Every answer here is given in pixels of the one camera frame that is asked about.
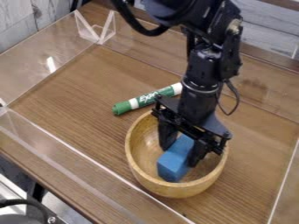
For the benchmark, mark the clear acrylic barrier wall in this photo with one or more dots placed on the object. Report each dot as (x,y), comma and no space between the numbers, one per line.
(100,194)

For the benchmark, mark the clear acrylic corner bracket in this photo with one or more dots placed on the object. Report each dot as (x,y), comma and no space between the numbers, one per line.
(92,32)

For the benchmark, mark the green Expo marker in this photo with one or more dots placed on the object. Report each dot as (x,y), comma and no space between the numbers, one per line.
(145,99)

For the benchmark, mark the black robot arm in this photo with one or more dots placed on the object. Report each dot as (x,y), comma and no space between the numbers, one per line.
(212,28)

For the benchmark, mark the blue foam block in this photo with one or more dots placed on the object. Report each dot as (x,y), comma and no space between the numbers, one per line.
(172,163)

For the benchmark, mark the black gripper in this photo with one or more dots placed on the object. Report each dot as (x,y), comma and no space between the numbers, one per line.
(190,115)

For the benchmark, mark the black metal table leg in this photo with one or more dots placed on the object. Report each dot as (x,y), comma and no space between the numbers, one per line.
(37,192)

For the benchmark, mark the brown wooden bowl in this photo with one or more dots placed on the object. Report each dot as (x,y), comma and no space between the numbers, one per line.
(141,153)

